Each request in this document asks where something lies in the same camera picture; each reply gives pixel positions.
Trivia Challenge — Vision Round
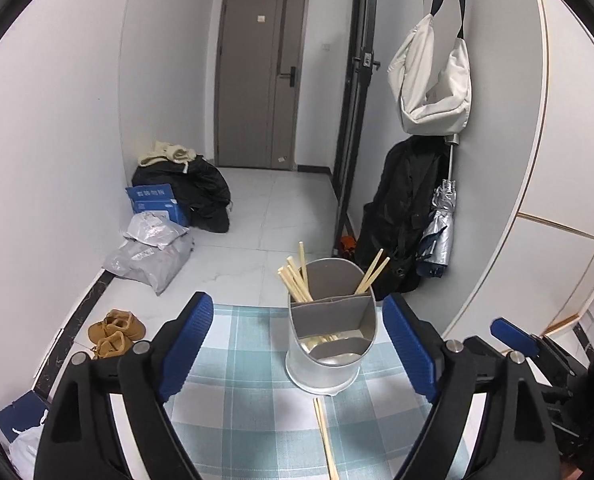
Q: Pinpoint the wooden chopstick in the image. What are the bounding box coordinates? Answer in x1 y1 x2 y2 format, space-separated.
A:
313 396 339 480
286 257 306 301
355 249 384 294
357 257 390 294
277 266 313 302
298 241 312 301
277 266 306 302

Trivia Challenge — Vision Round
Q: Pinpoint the white shoulder bag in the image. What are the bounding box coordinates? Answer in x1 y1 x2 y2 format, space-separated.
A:
388 0 472 136

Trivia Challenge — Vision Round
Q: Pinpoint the white plastic bag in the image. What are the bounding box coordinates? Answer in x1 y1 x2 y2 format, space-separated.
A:
9 411 49 480

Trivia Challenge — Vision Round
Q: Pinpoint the blue folder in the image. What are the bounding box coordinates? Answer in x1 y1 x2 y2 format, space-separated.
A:
0 391 47 443

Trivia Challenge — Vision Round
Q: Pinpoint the silver folded umbrella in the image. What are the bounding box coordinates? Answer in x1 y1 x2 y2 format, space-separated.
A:
416 134 460 278

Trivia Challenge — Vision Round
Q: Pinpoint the teal plaid placemat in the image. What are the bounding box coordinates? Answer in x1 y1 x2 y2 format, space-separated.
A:
165 306 431 479

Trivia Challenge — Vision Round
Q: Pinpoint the white utensil holder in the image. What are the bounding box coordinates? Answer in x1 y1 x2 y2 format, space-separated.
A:
285 257 377 396

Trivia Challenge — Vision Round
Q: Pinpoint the black hanging jacket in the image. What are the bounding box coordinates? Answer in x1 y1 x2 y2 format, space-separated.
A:
355 136 449 301

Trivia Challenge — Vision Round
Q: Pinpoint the white parcel bag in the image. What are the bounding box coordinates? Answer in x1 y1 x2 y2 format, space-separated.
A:
124 211 187 249

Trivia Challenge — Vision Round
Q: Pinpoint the blue cardboard box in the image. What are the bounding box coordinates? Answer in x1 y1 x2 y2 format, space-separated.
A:
126 183 190 228

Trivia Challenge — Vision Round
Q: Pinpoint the black clothes pile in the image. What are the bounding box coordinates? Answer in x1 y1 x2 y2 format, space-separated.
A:
131 155 231 233

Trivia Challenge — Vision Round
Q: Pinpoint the beige garment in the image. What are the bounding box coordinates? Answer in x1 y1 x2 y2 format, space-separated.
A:
138 141 197 174

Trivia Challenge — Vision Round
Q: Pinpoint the grey entrance door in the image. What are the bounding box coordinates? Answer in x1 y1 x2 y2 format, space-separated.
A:
215 0 308 171

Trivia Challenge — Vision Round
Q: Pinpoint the black door frame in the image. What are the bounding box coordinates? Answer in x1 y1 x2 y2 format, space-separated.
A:
332 0 381 256

